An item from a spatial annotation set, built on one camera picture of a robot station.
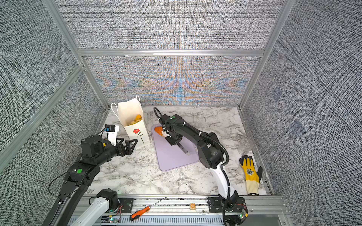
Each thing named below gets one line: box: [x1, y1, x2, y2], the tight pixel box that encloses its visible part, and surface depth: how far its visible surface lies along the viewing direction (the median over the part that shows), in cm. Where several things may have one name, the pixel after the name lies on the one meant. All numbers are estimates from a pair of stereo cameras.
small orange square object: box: [189, 202, 196, 210], surface depth 75 cm
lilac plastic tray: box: [151, 123, 199, 172], surface depth 92 cm
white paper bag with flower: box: [110, 95, 151, 150], surface depth 89 cm
